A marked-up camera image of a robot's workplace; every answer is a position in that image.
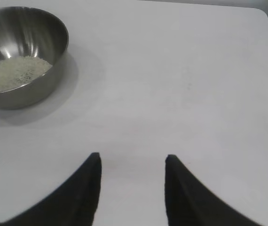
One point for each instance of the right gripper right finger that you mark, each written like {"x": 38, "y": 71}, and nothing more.
{"x": 188, "y": 204}

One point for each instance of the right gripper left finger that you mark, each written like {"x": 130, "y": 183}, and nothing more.
{"x": 77, "y": 200}

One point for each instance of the white uncooked rice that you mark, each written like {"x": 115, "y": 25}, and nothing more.
{"x": 11, "y": 73}

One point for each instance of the stainless steel mixing bowl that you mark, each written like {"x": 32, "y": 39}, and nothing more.
{"x": 30, "y": 30}

